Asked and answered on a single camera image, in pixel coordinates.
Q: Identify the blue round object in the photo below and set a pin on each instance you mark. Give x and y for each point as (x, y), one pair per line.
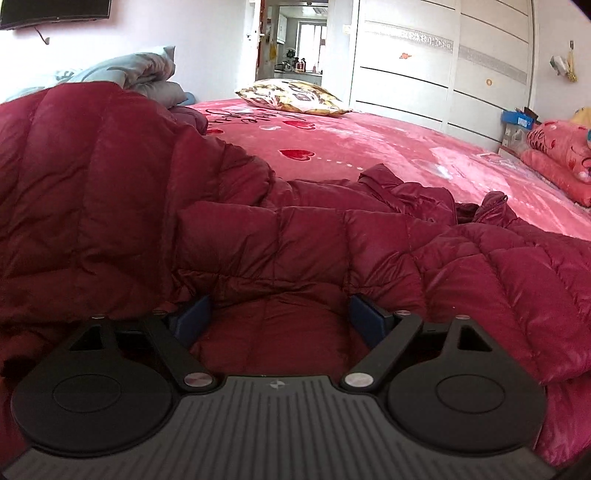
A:
(188, 98)

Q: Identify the light blue down jacket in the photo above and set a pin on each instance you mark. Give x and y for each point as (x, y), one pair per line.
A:
(129, 69)

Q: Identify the yellow patterned pillow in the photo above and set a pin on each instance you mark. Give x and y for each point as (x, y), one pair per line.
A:
(291, 97)

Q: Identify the purple down jacket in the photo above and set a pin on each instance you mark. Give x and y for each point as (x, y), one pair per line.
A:
(194, 120)

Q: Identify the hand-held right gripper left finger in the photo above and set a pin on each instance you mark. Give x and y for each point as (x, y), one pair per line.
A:
(194, 318)

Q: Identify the blue cardboard box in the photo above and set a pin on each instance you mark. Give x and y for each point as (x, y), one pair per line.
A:
(517, 119)

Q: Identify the pink heart print bed blanket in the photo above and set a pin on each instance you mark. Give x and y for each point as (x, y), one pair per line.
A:
(369, 138)

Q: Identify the white door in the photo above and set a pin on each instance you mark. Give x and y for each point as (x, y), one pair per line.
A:
(259, 46)

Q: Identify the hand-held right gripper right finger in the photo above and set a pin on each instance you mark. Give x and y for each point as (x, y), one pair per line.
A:
(364, 318)

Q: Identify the white sliding door wardrobe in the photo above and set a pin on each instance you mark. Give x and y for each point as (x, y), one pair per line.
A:
(415, 69)

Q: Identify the kitchen counter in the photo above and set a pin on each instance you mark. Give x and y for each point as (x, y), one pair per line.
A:
(300, 76)

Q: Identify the kitchen window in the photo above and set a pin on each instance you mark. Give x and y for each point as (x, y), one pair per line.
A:
(313, 41)

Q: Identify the pink printed folded blanket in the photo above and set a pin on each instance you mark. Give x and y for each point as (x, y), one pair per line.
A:
(558, 157)

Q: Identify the dark red down jacket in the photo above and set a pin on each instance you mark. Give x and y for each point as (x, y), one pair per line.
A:
(277, 240)

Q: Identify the bag hanging on door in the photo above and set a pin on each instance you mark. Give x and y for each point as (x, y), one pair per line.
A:
(273, 51)

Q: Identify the black wall mounted television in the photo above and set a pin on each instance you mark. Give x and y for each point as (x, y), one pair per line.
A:
(55, 11)

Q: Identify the yellow plush toy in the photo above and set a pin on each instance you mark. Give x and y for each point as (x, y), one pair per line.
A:
(584, 115)

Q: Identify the wall hanging ornament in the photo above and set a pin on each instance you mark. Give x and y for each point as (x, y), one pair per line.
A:
(561, 64)

